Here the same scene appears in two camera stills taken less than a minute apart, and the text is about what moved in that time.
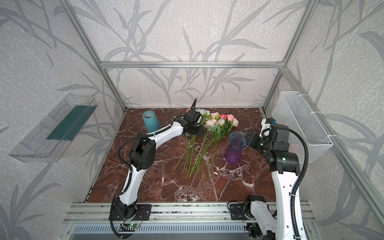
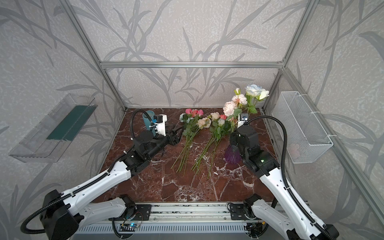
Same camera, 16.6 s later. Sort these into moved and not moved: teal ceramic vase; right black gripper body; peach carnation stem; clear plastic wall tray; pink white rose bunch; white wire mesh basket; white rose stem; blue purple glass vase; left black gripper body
Moved: white rose stem; left black gripper body; peach carnation stem; right black gripper body
Not moved: teal ceramic vase; white wire mesh basket; blue purple glass vase; clear plastic wall tray; pink white rose bunch
